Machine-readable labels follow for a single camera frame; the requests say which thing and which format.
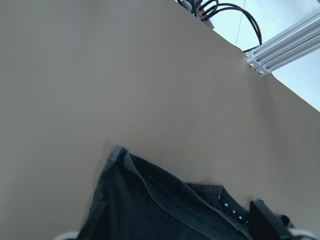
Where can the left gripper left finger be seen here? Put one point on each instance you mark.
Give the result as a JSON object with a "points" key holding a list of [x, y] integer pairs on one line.
{"points": [[96, 224]]}

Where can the black t-shirt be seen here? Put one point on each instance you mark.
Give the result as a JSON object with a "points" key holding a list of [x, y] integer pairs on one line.
{"points": [[145, 202]]}

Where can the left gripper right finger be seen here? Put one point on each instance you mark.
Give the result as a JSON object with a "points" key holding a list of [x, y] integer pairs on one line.
{"points": [[264, 224]]}

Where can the aluminium frame post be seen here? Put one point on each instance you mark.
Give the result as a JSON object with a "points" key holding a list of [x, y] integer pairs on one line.
{"points": [[298, 40]]}

